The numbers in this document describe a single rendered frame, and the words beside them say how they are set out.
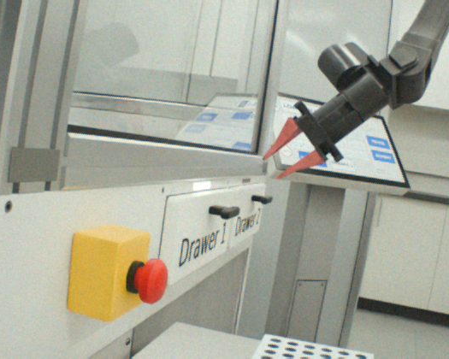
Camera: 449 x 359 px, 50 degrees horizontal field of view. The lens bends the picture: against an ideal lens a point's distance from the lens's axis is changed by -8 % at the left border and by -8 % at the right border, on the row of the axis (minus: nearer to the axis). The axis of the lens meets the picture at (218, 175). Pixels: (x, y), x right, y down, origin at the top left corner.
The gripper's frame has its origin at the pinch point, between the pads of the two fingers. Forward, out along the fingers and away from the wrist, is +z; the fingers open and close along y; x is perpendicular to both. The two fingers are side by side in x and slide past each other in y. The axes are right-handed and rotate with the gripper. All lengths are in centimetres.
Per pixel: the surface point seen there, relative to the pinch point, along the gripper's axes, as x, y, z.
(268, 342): 23.8, -17.8, 8.1
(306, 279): -88, -26, 25
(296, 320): -87, -36, 35
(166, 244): 18.2, -1.9, 13.6
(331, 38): -164, 50, -36
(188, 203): 14.8, 1.0, 9.4
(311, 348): 22.0, -21.3, 5.1
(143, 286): 38.5, -6.0, 9.1
